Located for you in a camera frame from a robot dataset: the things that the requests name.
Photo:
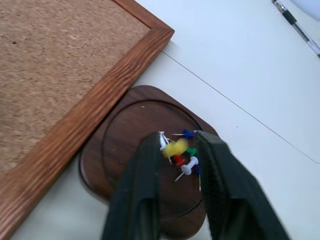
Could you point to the white pushpin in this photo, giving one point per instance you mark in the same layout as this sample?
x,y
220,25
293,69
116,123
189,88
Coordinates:
x,y
163,142
188,168

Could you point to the blue pushpin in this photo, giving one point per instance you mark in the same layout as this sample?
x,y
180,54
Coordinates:
x,y
188,134
197,170

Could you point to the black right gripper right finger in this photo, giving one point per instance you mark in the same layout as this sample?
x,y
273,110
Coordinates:
x,y
232,190

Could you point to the black clear ballpoint pen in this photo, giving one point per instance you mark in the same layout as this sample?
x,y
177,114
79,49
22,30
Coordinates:
x,y
296,26

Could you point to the dark wooden tray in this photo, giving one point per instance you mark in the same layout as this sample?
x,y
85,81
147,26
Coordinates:
x,y
130,140

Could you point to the green pushpin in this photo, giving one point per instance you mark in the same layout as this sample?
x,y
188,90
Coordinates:
x,y
192,151

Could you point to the red pushpin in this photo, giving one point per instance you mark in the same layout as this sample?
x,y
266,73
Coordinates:
x,y
179,160

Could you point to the yellow pushpin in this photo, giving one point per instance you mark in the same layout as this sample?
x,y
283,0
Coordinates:
x,y
176,148

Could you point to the wood-framed cork board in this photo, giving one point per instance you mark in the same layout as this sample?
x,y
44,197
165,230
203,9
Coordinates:
x,y
57,75

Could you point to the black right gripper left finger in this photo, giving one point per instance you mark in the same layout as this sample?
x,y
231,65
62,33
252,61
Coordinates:
x,y
136,190

